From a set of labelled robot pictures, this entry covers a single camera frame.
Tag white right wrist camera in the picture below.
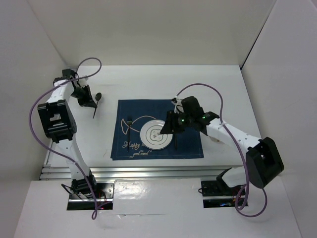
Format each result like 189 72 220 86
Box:
171 96 184 114

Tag black fork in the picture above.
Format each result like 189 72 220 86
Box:
127 116 132 152

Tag white round plate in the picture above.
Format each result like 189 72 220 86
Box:
140 119 173 150

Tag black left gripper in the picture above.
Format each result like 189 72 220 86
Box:
71 84 97 108

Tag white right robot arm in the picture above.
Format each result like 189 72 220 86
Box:
160 96 284 194

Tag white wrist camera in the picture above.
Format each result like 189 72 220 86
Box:
77 77 88 87
171 96 184 114

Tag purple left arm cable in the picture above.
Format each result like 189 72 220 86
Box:
28 57 112 221

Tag black spoon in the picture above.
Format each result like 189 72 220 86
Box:
93 92 102 118

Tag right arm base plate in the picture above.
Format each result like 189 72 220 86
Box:
198 180 246 208

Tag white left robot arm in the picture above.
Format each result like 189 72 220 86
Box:
37 69 98 198

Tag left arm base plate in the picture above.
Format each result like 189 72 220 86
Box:
62 181 114 211

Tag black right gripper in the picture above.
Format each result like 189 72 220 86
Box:
159 110 193 134

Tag navy fish placemat cloth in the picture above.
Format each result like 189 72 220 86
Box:
111 99 204 161

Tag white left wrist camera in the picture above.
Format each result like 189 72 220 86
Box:
77 77 88 87

